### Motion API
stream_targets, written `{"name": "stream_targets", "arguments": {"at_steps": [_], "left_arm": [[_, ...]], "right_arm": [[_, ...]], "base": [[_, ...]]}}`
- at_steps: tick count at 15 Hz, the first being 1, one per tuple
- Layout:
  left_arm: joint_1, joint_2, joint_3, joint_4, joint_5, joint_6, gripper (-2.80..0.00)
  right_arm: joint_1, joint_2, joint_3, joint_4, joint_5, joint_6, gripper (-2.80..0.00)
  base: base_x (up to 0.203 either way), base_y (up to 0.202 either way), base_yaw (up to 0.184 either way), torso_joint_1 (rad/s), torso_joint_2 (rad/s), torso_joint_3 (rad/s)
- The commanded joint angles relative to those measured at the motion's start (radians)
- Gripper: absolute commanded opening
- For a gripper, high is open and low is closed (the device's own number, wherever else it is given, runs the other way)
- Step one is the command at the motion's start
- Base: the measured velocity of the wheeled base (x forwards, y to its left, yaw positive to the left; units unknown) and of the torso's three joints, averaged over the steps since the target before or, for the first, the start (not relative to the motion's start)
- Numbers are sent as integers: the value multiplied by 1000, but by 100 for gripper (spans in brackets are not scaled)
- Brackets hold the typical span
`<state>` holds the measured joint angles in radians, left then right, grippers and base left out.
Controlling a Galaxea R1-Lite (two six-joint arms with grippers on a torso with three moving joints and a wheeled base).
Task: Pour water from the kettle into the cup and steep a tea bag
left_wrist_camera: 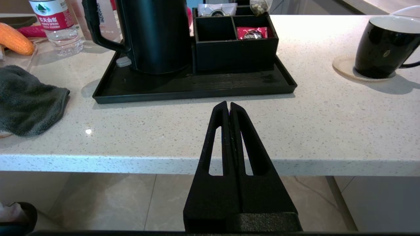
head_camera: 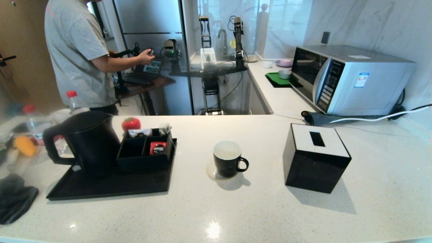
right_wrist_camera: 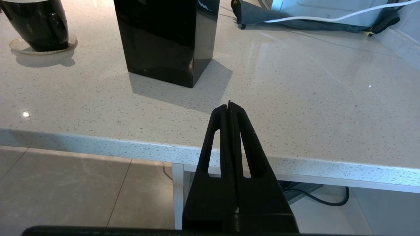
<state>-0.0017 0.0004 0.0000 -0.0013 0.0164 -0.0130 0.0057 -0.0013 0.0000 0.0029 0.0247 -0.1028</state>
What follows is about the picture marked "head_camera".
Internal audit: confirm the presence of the black teleoperation rig stand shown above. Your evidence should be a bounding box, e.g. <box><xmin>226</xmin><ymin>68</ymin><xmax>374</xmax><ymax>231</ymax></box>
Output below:
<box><xmin>169</xmin><ymin>64</ymin><xmax>249</xmax><ymax>115</ymax></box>

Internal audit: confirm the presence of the black mug white inside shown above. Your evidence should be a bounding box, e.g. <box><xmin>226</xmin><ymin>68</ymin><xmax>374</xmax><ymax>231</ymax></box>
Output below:
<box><xmin>213</xmin><ymin>140</ymin><xmax>249</xmax><ymax>178</ymax></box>

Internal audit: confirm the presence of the clear wrapped packet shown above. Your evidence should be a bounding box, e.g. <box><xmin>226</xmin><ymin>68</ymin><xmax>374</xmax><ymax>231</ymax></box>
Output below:
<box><xmin>158</xmin><ymin>123</ymin><xmax>173</xmax><ymax>137</ymax></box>

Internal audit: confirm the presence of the red coffee sachet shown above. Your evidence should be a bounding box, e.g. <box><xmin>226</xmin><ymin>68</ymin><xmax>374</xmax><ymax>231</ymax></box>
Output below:
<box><xmin>149</xmin><ymin>141</ymin><xmax>168</xmax><ymax>156</ymax></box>

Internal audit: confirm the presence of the black power cable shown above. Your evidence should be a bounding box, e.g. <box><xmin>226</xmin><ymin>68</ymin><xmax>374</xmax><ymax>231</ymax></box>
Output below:
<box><xmin>388</xmin><ymin>88</ymin><xmax>432</xmax><ymax>117</ymax></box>

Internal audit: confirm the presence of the silver refrigerator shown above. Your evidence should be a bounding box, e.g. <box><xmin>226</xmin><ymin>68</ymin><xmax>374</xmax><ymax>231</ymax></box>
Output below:
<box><xmin>111</xmin><ymin>0</ymin><xmax>195</xmax><ymax>115</ymax></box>

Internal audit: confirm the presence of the black upright frame device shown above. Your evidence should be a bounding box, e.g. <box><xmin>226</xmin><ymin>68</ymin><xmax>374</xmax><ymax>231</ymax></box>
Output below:
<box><xmin>199</xmin><ymin>16</ymin><xmax>212</xmax><ymax>49</ymax></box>

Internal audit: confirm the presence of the orange round object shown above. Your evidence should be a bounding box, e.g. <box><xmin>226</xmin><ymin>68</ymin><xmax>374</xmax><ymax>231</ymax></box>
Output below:
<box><xmin>13</xmin><ymin>136</ymin><xmax>37</xmax><ymax>157</ymax></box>

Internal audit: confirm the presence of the silver microwave oven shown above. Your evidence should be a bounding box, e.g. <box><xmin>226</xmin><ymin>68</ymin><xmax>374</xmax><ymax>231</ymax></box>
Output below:
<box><xmin>291</xmin><ymin>45</ymin><xmax>416</xmax><ymax>116</ymax></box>

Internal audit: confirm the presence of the black compartment organizer box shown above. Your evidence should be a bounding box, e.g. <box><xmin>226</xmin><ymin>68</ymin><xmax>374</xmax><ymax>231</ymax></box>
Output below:
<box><xmin>116</xmin><ymin>128</ymin><xmax>174</xmax><ymax>171</ymax></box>

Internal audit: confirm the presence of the black laptop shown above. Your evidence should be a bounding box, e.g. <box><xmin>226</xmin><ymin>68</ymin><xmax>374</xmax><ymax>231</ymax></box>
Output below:
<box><xmin>123</xmin><ymin>60</ymin><xmax>163</xmax><ymax>85</ymax></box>

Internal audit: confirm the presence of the white kitchen cabinet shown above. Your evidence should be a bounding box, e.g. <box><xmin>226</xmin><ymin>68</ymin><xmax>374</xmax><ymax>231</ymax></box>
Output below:
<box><xmin>243</xmin><ymin>69</ymin><xmax>274</xmax><ymax>115</ymax></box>

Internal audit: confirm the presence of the window with dark frame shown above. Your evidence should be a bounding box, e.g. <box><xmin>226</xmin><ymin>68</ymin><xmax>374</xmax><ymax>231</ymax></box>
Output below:
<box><xmin>86</xmin><ymin>0</ymin><xmax>113</xmax><ymax>40</ymax></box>

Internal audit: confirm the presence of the black rectangular serving tray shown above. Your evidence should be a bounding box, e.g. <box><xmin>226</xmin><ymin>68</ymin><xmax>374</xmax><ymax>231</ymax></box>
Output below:
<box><xmin>46</xmin><ymin>138</ymin><xmax>178</xmax><ymax>201</ymax></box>

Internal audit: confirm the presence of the black electric kettle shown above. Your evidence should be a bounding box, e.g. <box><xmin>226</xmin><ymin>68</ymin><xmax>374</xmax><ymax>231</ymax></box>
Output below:
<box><xmin>43</xmin><ymin>111</ymin><xmax>121</xmax><ymax>177</ymax></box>

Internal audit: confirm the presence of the person in grey t-shirt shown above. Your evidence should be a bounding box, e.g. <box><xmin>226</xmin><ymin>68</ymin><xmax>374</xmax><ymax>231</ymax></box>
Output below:
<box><xmin>44</xmin><ymin>0</ymin><xmax>156</xmax><ymax>115</ymax></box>

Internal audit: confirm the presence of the round translucent coaster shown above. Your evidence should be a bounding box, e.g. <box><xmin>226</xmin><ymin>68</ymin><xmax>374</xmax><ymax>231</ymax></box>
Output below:
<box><xmin>206</xmin><ymin>159</ymin><xmax>237</xmax><ymax>181</ymax></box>

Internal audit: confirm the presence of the black tissue box white lid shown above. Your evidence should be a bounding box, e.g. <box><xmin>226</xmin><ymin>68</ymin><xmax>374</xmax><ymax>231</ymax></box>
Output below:
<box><xmin>283</xmin><ymin>123</ymin><xmax>352</xmax><ymax>194</ymax></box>

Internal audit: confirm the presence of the black handheld teleoperation rig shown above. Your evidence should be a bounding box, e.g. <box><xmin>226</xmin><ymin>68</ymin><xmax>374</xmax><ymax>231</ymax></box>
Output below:
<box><xmin>110</xmin><ymin>42</ymin><xmax>156</xmax><ymax>97</ymax></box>

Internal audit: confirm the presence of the white tea bag packet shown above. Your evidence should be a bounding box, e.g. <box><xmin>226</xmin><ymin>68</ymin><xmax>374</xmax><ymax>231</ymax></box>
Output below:
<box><xmin>128</xmin><ymin>129</ymin><xmax>153</xmax><ymax>138</ymax></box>

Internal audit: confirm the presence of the chrome kitchen faucet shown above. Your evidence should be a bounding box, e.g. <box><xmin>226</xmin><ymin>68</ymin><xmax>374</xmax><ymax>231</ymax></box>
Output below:
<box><xmin>218</xmin><ymin>29</ymin><xmax>228</xmax><ymax>56</ymax></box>

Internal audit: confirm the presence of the clear water bottle red cap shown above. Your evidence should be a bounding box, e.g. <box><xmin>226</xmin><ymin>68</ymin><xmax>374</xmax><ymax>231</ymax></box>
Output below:
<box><xmin>66</xmin><ymin>90</ymin><xmax>90</xmax><ymax>115</ymax></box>
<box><xmin>22</xmin><ymin>104</ymin><xmax>68</xmax><ymax>156</ymax></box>

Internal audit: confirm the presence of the white wire rack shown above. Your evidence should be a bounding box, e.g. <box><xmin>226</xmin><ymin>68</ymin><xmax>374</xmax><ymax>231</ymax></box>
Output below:
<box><xmin>200</xmin><ymin>48</ymin><xmax>217</xmax><ymax>69</ymax></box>

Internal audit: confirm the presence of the white power cable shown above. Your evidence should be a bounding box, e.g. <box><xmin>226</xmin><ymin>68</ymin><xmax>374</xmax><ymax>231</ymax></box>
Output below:
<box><xmin>330</xmin><ymin>105</ymin><xmax>432</xmax><ymax>124</ymax></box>

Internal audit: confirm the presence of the green plastic tray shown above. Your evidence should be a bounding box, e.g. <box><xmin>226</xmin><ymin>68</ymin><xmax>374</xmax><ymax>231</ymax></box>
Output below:
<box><xmin>265</xmin><ymin>72</ymin><xmax>303</xmax><ymax>88</ymax></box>

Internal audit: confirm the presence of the black leader arm with cables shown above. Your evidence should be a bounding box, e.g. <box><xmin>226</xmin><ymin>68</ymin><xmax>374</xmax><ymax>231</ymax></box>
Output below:
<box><xmin>229</xmin><ymin>16</ymin><xmax>246</xmax><ymax>69</ymax></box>

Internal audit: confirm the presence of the dark grey folded cloth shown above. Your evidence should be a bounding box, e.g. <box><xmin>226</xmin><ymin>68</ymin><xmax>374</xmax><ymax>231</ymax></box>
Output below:
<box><xmin>0</xmin><ymin>173</ymin><xmax>39</xmax><ymax>225</ymax></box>

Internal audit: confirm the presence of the red tomato-shaped timer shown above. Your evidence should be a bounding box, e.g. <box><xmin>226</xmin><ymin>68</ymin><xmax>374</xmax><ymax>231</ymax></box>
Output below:
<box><xmin>121</xmin><ymin>117</ymin><xmax>141</xmax><ymax>132</ymax></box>

